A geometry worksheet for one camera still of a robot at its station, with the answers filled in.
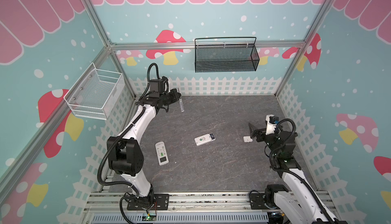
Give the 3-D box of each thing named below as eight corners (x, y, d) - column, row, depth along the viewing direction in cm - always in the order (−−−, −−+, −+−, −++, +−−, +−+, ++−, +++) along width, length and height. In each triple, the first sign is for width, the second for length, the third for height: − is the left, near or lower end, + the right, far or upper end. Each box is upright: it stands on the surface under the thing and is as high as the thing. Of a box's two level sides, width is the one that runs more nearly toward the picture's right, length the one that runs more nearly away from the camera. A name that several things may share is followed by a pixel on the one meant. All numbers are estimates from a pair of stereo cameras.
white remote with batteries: (196, 146, 96) (196, 144, 94) (194, 139, 99) (194, 137, 97) (215, 139, 98) (216, 138, 97) (212, 133, 101) (213, 131, 100)
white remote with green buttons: (159, 167, 87) (159, 165, 86) (155, 144, 96) (154, 143, 95) (169, 163, 89) (169, 162, 87) (164, 142, 98) (163, 140, 96)
